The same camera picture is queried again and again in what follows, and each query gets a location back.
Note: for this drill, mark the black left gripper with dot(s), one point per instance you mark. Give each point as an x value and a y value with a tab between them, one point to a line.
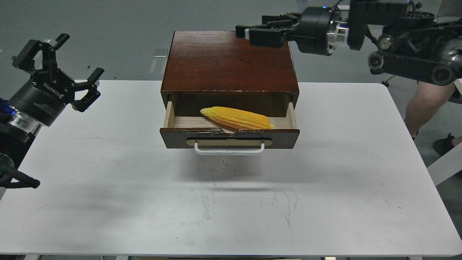
41	99

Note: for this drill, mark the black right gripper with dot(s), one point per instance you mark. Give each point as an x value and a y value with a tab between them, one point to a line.
312	33

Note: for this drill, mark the yellow plastic corn cob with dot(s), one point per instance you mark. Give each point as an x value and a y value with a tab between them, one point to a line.
237	119

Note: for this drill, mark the wooden drawer with white handle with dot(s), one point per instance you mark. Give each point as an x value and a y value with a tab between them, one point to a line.
187	132

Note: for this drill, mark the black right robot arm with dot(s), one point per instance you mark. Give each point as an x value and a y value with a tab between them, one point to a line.
409	43

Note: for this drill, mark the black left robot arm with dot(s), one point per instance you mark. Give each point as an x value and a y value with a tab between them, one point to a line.
18	130

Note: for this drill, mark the dark wooden drawer cabinet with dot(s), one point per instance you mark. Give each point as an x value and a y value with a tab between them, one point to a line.
219	61

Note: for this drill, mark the seated person in black shorts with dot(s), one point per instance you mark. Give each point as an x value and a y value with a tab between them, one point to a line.
426	101

